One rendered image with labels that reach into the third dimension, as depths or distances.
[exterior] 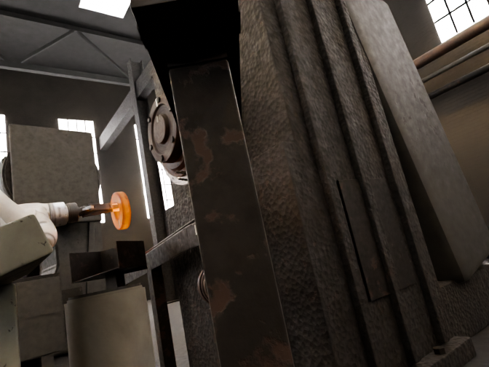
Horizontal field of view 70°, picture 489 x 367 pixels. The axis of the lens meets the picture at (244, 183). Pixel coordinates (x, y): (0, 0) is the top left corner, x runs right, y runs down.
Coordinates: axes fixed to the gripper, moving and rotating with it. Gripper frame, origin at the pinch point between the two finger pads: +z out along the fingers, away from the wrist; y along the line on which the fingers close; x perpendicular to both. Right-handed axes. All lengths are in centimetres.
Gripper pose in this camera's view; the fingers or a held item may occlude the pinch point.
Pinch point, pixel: (119, 207)
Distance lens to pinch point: 155.6
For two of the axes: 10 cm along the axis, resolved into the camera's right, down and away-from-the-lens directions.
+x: -2.5, -9.5, 1.9
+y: 5.8, -3.0, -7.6
